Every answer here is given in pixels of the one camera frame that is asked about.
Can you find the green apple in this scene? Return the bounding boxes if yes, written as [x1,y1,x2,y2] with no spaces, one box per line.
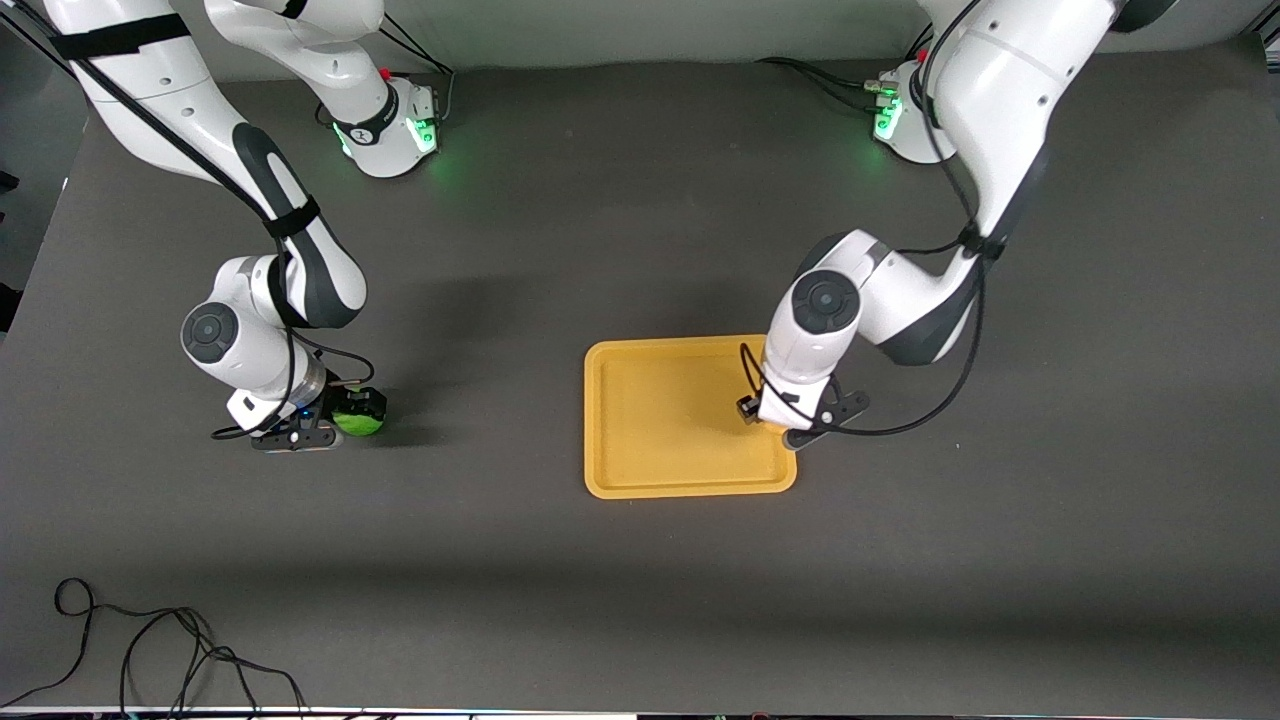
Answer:
[332,404,386,439]

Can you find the yellow plastic tray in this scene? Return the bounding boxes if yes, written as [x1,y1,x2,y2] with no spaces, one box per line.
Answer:
[584,334,798,499]

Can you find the dark grey table mat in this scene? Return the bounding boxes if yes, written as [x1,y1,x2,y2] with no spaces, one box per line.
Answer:
[0,35,1280,713]

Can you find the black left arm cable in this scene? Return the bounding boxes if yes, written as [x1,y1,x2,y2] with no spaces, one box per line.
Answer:
[738,0,1006,438]

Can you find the loose black cable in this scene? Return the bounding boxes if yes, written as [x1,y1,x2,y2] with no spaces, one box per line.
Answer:
[0,578,311,715]

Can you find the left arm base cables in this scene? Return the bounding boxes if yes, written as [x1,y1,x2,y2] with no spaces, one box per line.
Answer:
[756,20,936,113]

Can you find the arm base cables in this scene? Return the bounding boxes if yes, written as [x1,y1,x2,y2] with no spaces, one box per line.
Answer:
[756,20,936,113]
[372,15,457,131]

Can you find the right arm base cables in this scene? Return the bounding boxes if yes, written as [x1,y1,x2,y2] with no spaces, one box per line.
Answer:
[372,15,457,131]

